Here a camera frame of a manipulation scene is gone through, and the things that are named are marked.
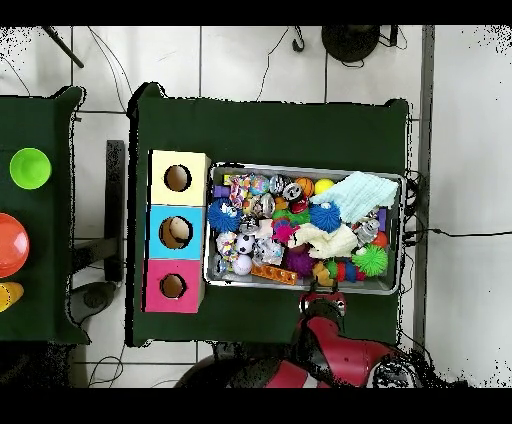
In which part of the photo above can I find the cream waffle cloth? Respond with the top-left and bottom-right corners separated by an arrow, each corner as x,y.
287,222 -> 359,259

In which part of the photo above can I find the black upright panel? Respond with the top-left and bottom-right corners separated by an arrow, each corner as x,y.
104,139 -> 126,282

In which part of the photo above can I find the orange toy basketball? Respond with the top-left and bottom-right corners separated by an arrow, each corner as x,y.
295,176 -> 316,198

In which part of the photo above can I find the light blue waffle cloth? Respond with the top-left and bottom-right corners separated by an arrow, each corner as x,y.
309,170 -> 400,224

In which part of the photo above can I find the black and white soccer ball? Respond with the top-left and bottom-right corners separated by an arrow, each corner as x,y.
234,232 -> 256,256

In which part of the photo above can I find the black rod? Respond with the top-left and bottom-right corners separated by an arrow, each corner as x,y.
40,25 -> 85,69

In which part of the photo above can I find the green spiky ball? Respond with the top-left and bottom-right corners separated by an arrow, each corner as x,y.
351,243 -> 389,278

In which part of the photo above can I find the black round stand base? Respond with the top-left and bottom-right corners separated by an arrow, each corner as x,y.
320,25 -> 381,64

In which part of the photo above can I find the shallow silver mesh bin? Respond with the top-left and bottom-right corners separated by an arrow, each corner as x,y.
203,161 -> 405,296

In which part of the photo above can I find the green plastic cup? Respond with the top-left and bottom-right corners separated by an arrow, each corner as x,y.
9,147 -> 53,190

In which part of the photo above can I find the black cable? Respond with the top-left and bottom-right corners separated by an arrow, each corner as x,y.
403,226 -> 512,238

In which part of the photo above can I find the orange plastic bowl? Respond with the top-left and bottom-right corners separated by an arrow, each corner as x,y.
0,212 -> 31,280

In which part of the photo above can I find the yellow plastic toy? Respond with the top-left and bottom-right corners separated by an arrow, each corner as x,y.
0,281 -> 25,313

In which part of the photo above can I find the dark green tablecloth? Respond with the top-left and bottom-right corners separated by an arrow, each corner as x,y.
0,85 -> 90,345
125,81 -> 410,353

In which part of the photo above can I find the orange plastic block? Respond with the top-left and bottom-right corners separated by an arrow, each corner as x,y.
250,263 -> 299,286

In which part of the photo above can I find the blue spiky ball with eyes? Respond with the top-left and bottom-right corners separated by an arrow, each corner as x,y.
206,198 -> 243,234

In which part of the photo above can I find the white baseball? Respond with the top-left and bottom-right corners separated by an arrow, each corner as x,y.
231,254 -> 254,276

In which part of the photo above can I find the wooden box with three holes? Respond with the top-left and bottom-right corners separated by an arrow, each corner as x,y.
141,149 -> 212,314

